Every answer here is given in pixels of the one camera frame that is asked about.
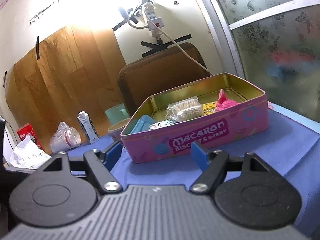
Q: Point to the blue printed tablecloth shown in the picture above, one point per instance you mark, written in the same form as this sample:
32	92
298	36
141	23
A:
275	150

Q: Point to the red snack box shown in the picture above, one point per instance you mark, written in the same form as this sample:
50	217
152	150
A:
25	131

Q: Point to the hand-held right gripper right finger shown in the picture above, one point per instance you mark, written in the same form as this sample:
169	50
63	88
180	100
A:
200	156

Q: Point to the beige paper tub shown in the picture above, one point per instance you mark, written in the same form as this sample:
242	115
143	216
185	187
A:
116	131

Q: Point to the yellow packet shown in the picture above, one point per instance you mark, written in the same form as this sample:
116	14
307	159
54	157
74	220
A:
208	107

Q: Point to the blue face mask pack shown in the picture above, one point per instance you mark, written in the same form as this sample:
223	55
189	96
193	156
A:
141	123

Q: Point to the white tissue pack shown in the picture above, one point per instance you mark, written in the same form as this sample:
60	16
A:
27	155

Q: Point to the frosted glass window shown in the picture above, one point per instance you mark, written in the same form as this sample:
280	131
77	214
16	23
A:
275	42

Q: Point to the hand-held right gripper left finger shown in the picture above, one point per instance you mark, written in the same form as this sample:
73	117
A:
112	155

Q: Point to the green patterned packet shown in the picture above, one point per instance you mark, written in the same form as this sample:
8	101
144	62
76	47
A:
162	124

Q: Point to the brown cushioned board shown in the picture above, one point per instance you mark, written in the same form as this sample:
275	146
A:
160	77

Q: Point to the bag of cotton swabs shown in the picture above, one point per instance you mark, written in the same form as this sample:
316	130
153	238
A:
182	103

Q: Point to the magenta knitted cloth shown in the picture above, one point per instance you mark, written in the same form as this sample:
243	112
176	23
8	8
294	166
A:
225	103

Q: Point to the small white drink carton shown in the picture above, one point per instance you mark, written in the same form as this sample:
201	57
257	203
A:
87	127

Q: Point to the wood-grain board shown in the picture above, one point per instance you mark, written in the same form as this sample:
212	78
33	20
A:
62	75

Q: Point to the mint green cup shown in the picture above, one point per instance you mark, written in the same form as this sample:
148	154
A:
116	113

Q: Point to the pink biscuit tin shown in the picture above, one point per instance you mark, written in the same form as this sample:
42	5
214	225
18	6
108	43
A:
225	132

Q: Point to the crushed clear plastic bottle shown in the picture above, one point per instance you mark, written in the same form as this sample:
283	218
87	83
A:
65	137

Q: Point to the white power strip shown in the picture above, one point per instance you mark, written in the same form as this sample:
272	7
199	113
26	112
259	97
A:
153	17

